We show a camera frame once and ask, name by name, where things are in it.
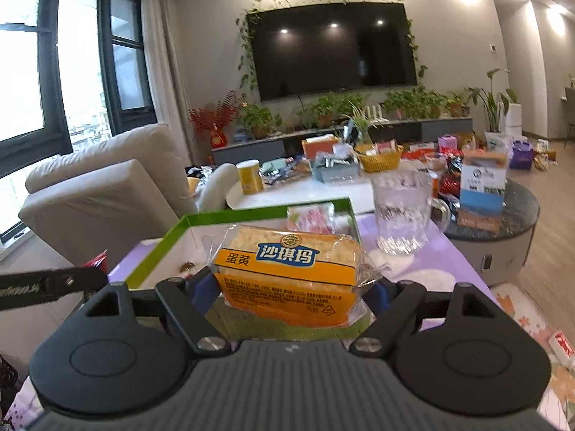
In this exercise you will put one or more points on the orange cup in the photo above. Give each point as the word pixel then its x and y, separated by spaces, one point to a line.
pixel 436 185

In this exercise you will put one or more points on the orange tissue box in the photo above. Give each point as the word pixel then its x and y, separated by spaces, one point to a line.
pixel 319 149

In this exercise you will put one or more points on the white curtain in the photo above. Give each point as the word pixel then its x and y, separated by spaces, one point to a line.
pixel 168 67

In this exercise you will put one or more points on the pink small bag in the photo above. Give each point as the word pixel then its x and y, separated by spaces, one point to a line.
pixel 447 143

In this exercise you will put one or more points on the round grey side table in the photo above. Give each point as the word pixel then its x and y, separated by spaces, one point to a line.
pixel 516 233

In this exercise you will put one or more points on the white air purifier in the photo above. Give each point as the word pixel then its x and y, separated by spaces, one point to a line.
pixel 515 121

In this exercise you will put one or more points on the red and white packet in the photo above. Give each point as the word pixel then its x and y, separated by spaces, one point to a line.
pixel 564 345

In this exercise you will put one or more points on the small brown snack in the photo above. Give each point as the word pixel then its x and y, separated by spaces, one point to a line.
pixel 187 267

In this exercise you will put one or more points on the yellow woven basket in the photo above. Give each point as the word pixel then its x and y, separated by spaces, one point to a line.
pixel 379 159

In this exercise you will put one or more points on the black-framed window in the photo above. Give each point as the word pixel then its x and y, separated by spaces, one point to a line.
pixel 45 76

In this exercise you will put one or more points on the red flower arrangement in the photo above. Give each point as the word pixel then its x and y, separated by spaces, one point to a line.
pixel 215 116

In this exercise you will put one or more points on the white sofa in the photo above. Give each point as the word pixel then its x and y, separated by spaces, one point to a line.
pixel 103 193

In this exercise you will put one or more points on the clear glass pitcher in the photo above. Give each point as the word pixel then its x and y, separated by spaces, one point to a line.
pixel 400 215

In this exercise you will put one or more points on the green ivy vine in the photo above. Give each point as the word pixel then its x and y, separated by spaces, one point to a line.
pixel 249 49

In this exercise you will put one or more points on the round white coffee table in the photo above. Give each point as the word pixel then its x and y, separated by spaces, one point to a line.
pixel 292 193

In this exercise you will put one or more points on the yellow can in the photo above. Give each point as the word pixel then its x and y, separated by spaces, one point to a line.
pixel 250 177

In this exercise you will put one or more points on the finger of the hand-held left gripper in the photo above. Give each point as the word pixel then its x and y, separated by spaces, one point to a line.
pixel 54 285

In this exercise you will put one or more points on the glass vase with grass plant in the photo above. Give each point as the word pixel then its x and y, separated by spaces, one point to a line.
pixel 358 123

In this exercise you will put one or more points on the red snack bag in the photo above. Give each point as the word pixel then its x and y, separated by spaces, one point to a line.
pixel 450 179

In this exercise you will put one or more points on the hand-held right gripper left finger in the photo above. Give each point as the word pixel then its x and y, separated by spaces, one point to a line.
pixel 204 285

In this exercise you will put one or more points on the potted green plant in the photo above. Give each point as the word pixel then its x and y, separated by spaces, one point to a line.
pixel 323 110
pixel 260 121
pixel 411 103
pixel 457 105

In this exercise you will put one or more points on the green-rimmed white box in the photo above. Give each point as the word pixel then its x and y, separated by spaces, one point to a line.
pixel 170 251

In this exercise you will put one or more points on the red snack packet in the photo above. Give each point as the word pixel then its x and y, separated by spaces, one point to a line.
pixel 96 262

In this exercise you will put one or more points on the tall leafy floor plant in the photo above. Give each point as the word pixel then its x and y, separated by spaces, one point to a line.
pixel 492 98

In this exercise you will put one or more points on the pink and white snack packet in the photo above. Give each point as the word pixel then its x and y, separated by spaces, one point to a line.
pixel 310 217

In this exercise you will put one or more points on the purple basket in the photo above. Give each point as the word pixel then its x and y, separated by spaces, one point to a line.
pixel 523 156

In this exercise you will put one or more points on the blue-grey tray of packets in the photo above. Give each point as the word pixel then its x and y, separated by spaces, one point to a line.
pixel 334 171

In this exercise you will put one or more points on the blue and white carton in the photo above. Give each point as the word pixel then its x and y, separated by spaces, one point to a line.
pixel 483 193

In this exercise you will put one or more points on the grey television cabinet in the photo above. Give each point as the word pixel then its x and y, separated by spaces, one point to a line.
pixel 269 146

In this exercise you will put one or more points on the white router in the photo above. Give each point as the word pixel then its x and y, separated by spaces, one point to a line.
pixel 373 112

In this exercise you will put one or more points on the black wall television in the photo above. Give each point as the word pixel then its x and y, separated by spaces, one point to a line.
pixel 332 49

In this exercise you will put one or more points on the yellow cake snack packet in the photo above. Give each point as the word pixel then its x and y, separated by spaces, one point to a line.
pixel 287 274

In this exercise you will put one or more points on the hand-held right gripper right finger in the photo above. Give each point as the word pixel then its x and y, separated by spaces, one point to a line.
pixel 375 298

